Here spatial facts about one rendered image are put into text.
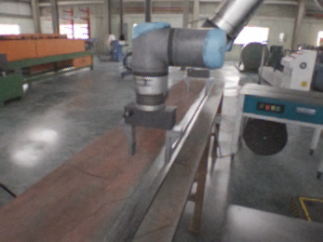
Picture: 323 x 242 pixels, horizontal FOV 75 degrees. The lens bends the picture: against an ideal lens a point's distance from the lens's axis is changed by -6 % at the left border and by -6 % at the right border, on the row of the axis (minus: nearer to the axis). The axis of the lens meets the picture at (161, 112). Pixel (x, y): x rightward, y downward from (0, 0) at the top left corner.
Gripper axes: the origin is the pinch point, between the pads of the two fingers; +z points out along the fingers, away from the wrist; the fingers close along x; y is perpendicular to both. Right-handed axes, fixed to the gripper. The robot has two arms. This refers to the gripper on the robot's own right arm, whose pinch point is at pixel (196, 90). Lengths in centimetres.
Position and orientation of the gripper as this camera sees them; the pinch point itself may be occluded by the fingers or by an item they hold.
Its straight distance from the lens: 137.1
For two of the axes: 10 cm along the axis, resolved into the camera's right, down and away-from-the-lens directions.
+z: -0.2, 9.5, 3.3
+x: 9.5, 1.2, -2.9
